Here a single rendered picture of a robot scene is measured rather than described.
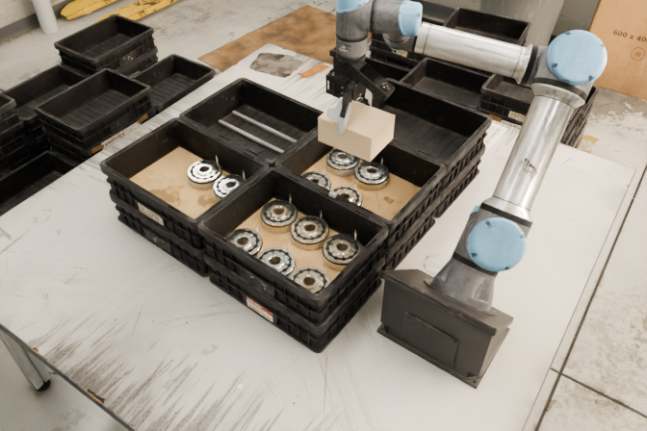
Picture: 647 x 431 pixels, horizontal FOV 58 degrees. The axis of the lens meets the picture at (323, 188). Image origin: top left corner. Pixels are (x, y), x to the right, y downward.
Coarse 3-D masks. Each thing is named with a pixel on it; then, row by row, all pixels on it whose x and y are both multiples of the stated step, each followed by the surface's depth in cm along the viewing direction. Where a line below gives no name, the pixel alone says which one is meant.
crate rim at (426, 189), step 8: (312, 136) 177; (304, 144) 174; (392, 144) 174; (296, 152) 172; (408, 152) 171; (416, 152) 171; (280, 160) 169; (424, 160) 169; (432, 160) 169; (280, 168) 166; (440, 168) 166; (296, 176) 163; (432, 176) 163; (440, 176) 165; (312, 184) 161; (432, 184) 162; (328, 192) 158; (424, 192) 159; (344, 200) 156; (416, 200) 156; (360, 208) 154; (408, 208) 154; (376, 216) 152; (400, 216) 152; (392, 224) 150
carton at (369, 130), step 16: (352, 112) 154; (368, 112) 154; (384, 112) 154; (320, 128) 154; (336, 128) 150; (352, 128) 148; (368, 128) 148; (384, 128) 150; (336, 144) 154; (352, 144) 150; (368, 144) 147; (384, 144) 154; (368, 160) 150
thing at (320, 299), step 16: (288, 176) 164; (240, 192) 158; (320, 192) 159; (224, 208) 154; (352, 208) 154; (384, 224) 149; (224, 240) 146; (240, 256) 143; (368, 256) 144; (272, 272) 138; (352, 272) 141; (288, 288) 136; (304, 288) 134; (336, 288) 136; (320, 304) 133
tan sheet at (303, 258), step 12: (252, 216) 166; (300, 216) 166; (240, 228) 162; (252, 228) 162; (264, 228) 162; (264, 240) 159; (276, 240) 159; (288, 240) 159; (300, 252) 156; (312, 252) 156; (300, 264) 153; (312, 264) 153; (324, 264) 153
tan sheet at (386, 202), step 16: (320, 160) 184; (336, 176) 179; (352, 176) 179; (368, 192) 173; (384, 192) 173; (400, 192) 173; (416, 192) 173; (368, 208) 168; (384, 208) 168; (400, 208) 168
